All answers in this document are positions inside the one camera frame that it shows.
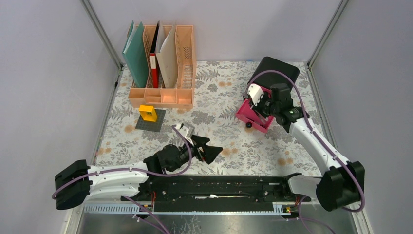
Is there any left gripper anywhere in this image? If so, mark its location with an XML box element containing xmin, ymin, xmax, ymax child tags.
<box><xmin>169</xmin><ymin>134</ymin><xmax>223</xmax><ymax>172</ymax></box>

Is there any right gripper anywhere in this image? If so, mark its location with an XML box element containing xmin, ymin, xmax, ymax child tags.
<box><xmin>250</xmin><ymin>92</ymin><xmax>279</xmax><ymax>119</ymax></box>

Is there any black pink drawer box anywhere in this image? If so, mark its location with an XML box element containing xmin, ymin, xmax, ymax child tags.
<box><xmin>235</xmin><ymin>57</ymin><xmax>300</xmax><ymax>133</ymax></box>

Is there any beige kraft notebook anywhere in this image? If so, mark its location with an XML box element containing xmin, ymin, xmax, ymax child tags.
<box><xmin>155</xmin><ymin>21</ymin><xmax>178</xmax><ymax>88</ymax></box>

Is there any red binder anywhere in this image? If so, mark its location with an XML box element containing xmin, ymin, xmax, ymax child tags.
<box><xmin>150</xmin><ymin>21</ymin><xmax>160</xmax><ymax>88</ymax></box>

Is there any teal folder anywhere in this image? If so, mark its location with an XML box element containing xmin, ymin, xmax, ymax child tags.
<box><xmin>122</xmin><ymin>21</ymin><xmax>149</xmax><ymax>88</ymax></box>

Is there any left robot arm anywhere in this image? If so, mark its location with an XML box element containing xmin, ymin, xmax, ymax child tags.
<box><xmin>52</xmin><ymin>135</ymin><xmax>223</xmax><ymax>210</ymax></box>

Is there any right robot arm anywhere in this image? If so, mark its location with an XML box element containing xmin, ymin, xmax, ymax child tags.
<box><xmin>264</xmin><ymin>83</ymin><xmax>365</xmax><ymax>212</ymax></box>

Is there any grey baseplate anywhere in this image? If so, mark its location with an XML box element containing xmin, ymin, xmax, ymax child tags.
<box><xmin>135</xmin><ymin>109</ymin><xmax>166</xmax><ymax>132</ymax></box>

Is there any orange plastic file organizer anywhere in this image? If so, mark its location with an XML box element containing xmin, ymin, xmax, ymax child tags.
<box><xmin>128</xmin><ymin>25</ymin><xmax>196</xmax><ymax>109</ymax></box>

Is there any floral table mat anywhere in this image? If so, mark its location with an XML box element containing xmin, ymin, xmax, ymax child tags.
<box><xmin>95</xmin><ymin>61</ymin><xmax>320</xmax><ymax>176</ymax></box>

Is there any yellow block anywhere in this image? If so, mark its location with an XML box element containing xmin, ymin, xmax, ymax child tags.
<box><xmin>139</xmin><ymin>105</ymin><xmax>158</xmax><ymax>122</ymax></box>

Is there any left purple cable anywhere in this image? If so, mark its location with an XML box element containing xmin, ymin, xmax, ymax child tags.
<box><xmin>51</xmin><ymin>124</ymin><xmax>193</xmax><ymax>234</ymax></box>

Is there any purple cable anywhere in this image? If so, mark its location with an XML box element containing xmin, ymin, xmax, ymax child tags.
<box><xmin>51</xmin><ymin>124</ymin><xmax>193</xmax><ymax>234</ymax></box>
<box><xmin>246</xmin><ymin>69</ymin><xmax>366</xmax><ymax>234</ymax></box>

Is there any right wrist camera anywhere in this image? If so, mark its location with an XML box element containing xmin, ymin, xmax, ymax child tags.
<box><xmin>247</xmin><ymin>84</ymin><xmax>264</xmax><ymax>106</ymax></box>

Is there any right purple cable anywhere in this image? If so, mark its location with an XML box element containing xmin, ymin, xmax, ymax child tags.
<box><xmin>246</xmin><ymin>69</ymin><xmax>366</xmax><ymax>234</ymax></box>

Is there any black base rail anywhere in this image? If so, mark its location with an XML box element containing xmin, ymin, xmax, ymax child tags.
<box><xmin>89</xmin><ymin>173</ymin><xmax>323</xmax><ymax>213</ymax></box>

